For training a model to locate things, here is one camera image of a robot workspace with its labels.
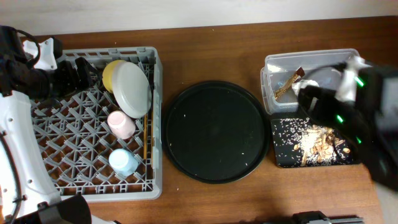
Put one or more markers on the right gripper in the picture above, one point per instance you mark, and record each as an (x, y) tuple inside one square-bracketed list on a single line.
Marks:
[(314, 101)]

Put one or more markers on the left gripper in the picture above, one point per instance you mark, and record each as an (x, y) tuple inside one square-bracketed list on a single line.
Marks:
[(71, 76)]

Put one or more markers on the brown gold snack wrapper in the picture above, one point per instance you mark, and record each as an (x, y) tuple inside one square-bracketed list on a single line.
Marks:
[(289, 82)]

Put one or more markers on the yellow bowl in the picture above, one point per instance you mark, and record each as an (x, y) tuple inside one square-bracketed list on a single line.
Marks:
[(108, 74)]

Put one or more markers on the food leftovers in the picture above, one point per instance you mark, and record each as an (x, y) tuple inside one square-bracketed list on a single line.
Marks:
[(319, 146)]

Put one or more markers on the grey round plate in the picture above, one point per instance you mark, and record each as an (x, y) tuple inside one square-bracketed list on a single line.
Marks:
[(131, 89)]

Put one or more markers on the pink plastic cup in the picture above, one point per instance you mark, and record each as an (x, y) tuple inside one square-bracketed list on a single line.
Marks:
[(121, 125)]

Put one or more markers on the wooden chopstick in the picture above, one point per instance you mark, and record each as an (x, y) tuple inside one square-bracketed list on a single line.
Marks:
[(152, 137), (145, 137)]

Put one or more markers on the blue plastic cup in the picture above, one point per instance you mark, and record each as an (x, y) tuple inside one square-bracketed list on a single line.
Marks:
[(123, 162)]

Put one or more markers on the white tissue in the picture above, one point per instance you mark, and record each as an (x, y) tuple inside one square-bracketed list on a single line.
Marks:
[(297, 86)]

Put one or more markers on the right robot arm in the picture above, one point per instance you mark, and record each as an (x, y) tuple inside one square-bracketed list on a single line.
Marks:
[(363, 109)]

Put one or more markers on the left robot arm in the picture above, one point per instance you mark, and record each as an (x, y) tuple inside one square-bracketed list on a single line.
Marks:
[(33, 71)]

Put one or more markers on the grey dishwasher rack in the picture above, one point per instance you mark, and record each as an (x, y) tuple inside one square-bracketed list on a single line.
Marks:
[(75, 140)]

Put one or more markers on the black rectangular tray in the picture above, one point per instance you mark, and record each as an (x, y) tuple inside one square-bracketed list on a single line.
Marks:
[(283, 126)]

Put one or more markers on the clear plastic bin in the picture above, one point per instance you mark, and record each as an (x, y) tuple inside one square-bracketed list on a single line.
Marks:
[(332, 69)]

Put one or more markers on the round black tray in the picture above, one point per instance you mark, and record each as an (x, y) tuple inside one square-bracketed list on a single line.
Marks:
[(216, 132)]

